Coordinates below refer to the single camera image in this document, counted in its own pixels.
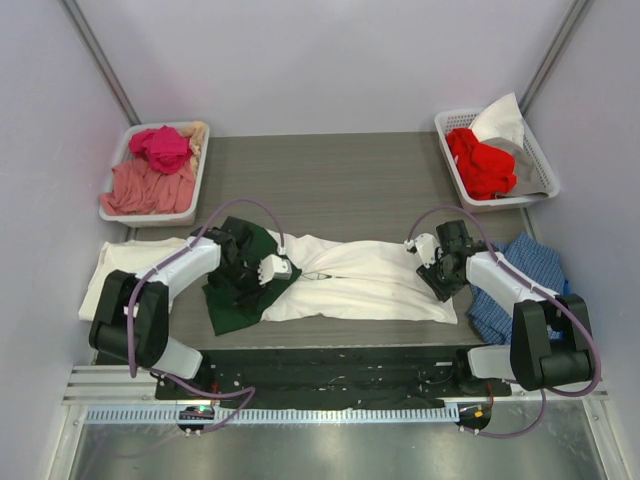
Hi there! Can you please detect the white and green t-shirt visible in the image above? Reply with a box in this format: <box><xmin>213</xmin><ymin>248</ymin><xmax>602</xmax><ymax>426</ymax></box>
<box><xmin>202</xmin><ymin>217</ymin><xmax>457</xmax><ymax>335</ymax></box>

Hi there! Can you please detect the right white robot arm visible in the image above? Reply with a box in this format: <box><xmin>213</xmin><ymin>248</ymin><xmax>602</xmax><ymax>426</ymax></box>
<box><xmin>405</xmin><ymin>220</ymin><xmax>601</xmax><ymax>395</ymax></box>

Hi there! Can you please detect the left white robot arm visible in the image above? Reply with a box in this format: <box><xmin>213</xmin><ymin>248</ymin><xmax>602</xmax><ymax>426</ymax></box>
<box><xmin>89</xmin><ymin>217</ymin><xmax>287</xmax><ymax>399</ymax></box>

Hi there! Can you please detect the blue plaid shirt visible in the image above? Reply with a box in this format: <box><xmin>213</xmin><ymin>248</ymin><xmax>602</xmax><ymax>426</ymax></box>
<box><xmin>467</xmin><ymin>232</ymin><xmax>570</xmax><ymax>345</ymax></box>

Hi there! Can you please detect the red t-shirt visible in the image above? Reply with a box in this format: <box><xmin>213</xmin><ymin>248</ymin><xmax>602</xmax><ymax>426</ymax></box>
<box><xmin>446</xmin><ymin>128</ymin><xmax>517</xmax><ymax>201</ymax></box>

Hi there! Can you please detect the folded cream t-shirt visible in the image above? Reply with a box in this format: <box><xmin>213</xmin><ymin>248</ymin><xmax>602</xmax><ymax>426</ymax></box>
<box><xmin>78</xmin><ymin>237</ymin><xmax>186</xmax><ymax>322</ymax></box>

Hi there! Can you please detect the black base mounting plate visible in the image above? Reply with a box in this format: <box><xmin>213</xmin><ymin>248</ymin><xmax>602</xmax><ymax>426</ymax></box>
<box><xmin>94</xmin><ymin>347</ymin><xmax>514</xmax><ymax>409</ymax></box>

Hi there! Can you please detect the salmon pink t-shirt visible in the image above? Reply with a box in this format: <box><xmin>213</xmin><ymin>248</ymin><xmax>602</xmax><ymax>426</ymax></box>
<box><xmin>100</xmin><ymin>158</ymin><xmax>195</xmax><ymax>216</ymax></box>

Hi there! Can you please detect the magenta t-shirt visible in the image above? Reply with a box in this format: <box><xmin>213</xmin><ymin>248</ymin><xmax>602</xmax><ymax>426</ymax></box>
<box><xmin>128</xmin><ymin>126</ymin><xmax>192</xmax><ymax>174</ymax></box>

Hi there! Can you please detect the right white perforated basket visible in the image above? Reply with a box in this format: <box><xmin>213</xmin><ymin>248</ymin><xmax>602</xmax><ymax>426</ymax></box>
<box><xmin>434</xmin><ymin>108</ymin><xmax>560</xmax><ymax>213</ymax></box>

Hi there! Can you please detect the beige garment in bin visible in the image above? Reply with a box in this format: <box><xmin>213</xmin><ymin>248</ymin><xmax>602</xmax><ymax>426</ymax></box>
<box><xmin>178</xmin><ymin>121</ymin><xmax>208</xmax><ymax>176</ymax></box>

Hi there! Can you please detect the grey white garment in basket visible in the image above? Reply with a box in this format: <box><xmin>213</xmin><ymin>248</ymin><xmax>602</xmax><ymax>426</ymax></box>
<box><xmin>470</xmin><ymin>93</ymin><xmax>550</xmax><ymax>199</ymax></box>

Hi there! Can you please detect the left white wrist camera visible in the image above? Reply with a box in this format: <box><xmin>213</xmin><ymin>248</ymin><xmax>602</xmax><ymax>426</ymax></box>
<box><xmin>258</xmin><ymin>254</ymin><xmax>293</xmax><ymax>285</ymax></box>

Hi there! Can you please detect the slotted white cable duct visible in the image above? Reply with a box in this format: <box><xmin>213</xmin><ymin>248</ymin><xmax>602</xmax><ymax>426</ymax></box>
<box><xmin>84</xmin><ymin>404</ymin><xmax>459</xmax><ymax>426</ymax></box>

